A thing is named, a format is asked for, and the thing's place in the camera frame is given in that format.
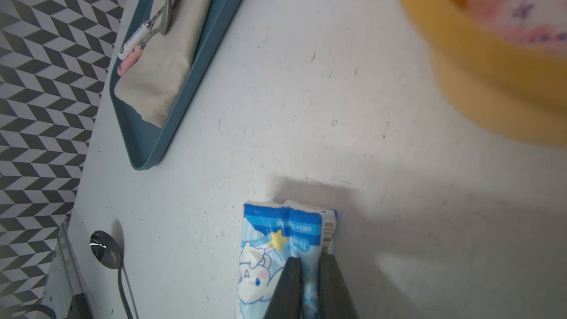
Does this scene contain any black plastic spoon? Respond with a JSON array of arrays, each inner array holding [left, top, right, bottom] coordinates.
[[89, 230, 134, 319]]

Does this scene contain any beige linen cloth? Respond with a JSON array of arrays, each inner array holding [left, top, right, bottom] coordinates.
[[114, 0, 211, 128]]

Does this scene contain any teal plastic tray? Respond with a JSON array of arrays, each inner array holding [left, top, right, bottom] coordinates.
[[109, 0, 242, 171]]

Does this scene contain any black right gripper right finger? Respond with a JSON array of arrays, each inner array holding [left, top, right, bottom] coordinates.
[[318, 253, 359, 319]]

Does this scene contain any yellow plastic storage box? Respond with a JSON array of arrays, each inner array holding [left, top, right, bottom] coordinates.
[[399, 0, 566, 148]]

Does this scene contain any metal spoon white handle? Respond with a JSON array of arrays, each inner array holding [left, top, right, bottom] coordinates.
[[118, 0, 178, 61]]

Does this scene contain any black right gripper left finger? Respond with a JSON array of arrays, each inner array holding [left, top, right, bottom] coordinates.
[[264, 257, 303, 319]]

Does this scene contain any light blue cartoon tissue pack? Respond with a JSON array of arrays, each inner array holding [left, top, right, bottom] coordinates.
[[235, 200, 338, 318]]

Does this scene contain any pink floral Tempo tissue pack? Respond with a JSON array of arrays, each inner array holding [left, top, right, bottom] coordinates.
[[466, 0, 566, 55]]

